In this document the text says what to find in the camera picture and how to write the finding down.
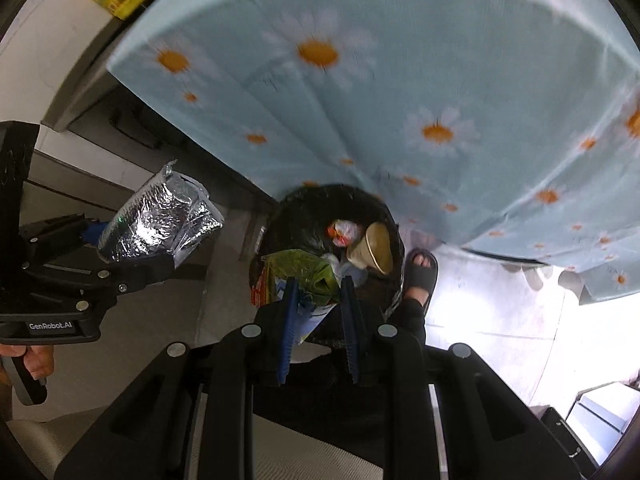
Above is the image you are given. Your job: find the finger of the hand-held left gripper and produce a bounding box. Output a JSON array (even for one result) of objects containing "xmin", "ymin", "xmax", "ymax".
[
  {"xmin": 27, "ymin": 252, "xmax": 177, "ymax": 308},
  {"xmin": 20, "ymin": 214, "xmax": 110, "ymax": 253}
]

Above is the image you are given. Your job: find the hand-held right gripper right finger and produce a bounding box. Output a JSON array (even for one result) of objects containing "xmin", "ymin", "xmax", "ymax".
[{"xmin": 341, "ymin": 275, "xmax": 584, "ymax": 480}]

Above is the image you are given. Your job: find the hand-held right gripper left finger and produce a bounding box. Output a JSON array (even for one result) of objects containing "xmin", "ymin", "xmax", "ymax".
[{"xmin": 55, "ymin": 277, "xmax": 301, "ymax": 480}]

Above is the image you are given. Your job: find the red snack packet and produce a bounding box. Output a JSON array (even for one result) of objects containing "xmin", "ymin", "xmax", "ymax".
[{"xmin": 250, "ymin": 266, "xmax": 273, "ymax": 309}]

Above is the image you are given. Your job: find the green snack packet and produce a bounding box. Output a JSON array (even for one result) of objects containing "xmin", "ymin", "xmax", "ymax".
[{"xmin": 260, "ymin": 249, "xmax": 342, "ymax": 346}]

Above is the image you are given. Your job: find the silver foil bag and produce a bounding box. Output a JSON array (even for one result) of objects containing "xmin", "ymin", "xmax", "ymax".
[{"xmin": 97, "ymin": 160, "xmax": 225, "ymax": 267}]

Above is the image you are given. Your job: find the beige paper cup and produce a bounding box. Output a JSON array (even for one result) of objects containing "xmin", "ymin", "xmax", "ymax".
[{"xmin": 347, "ymin": 222, "xmax": 396, "ymax": 277}]

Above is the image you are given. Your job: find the pink paper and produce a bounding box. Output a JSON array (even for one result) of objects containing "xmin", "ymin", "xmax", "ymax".
[{"xmin": 327, "ymin": 219, "xmax": 362, "ymax": 248}]

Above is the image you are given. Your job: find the black lined waste bin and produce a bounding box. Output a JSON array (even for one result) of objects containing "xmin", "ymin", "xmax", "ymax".
[{"xmin": 248, "ymin": 184, "xmax": 407, "ymax": 347}]

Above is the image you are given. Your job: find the person's left hand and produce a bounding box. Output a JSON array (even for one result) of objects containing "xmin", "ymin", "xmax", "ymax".
[{"xmin": 0, "ymin": 342, "xmax": 55, "ymax": 386}]

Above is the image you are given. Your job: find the grey kitchen cabinet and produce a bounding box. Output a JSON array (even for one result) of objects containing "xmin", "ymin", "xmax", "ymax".
[{"xmin": 20, "ymin": 72, "xmax": 281, "ymax": 273}]

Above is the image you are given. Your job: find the person's leg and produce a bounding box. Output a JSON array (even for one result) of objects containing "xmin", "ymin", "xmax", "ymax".
[{"xmin": 385, "ymin": 297, "xmax": 429, "ymax": 352}]

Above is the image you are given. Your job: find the person's foot in sandal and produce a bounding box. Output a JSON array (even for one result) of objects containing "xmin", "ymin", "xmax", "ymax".
[{"xmin": 400, "ymin": 249, "xmax": 440, "ymax": 317}]

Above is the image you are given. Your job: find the blue daisy print tablecloth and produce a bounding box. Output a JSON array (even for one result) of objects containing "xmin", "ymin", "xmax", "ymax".
[{"xmin": 107, "ymin": 0, "xmax": 640, "ymax": 304}]

